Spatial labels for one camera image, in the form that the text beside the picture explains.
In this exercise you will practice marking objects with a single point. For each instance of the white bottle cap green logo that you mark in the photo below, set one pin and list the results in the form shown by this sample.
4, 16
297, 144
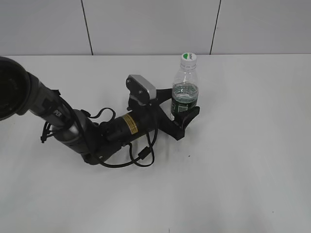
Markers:
188, 60

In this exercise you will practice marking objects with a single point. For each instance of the clear water bottle green label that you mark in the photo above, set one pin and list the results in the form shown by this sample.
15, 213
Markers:
185, 90

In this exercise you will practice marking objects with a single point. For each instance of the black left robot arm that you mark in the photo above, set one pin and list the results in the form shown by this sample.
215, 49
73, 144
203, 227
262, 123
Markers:
21, 91

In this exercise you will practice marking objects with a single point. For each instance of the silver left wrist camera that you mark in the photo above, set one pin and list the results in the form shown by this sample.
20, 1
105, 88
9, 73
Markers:
141, 90

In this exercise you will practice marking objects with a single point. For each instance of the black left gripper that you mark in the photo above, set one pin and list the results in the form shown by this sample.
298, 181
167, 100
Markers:
174, 128

